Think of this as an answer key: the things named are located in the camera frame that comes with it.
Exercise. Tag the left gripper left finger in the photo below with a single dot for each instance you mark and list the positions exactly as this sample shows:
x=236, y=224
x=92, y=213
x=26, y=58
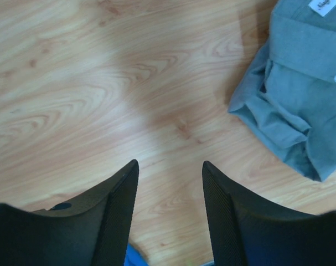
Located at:
x=91, y=228

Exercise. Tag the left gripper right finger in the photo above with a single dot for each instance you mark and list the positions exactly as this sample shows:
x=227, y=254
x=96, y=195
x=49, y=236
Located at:
x=247, y=229

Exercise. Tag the blue t-shirt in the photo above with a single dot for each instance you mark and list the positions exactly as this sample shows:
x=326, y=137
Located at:
x=133, y=257

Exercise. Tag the grey shirt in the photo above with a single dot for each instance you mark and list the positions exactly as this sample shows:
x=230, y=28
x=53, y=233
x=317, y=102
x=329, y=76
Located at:
x=287, y=96

